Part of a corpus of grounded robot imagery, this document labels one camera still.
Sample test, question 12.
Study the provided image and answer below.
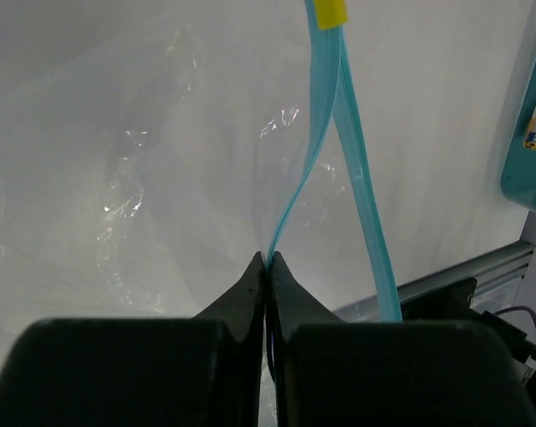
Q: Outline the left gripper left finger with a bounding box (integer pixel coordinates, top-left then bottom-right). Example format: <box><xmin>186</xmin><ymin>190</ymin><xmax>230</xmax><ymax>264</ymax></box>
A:
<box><xmin>0</xmin><ymin>254</ymin><xmax>264</xmax><ymax>426</ymax></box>

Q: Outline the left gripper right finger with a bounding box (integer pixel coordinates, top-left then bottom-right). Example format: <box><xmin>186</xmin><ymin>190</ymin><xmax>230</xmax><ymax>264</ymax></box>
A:
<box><xmin>267</xmin><ymin>254</ymin><xmax>536</xmax><ymax>426</ymax></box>

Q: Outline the clear zip top bag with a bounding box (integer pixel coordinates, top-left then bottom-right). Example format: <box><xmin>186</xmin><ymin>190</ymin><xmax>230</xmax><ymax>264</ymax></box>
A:
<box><xmin>0</xmin><ymin>1</ymin><xmax>402</xmax><ymax>372</ymax></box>

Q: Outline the teal plastic tray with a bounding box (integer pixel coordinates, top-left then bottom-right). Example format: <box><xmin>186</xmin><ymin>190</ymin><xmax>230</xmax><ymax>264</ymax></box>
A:
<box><xmin>499</xmin><ymin>0</ymin><xmax>536</xmax><ymax>232</ymax></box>

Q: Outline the aluminium mounting rail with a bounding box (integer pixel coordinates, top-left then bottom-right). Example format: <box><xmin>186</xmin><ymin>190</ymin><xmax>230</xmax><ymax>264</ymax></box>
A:
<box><xmin>329</xmin><ymin>242</ymin><xmax>536</xmax><ymax>326</ymax></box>

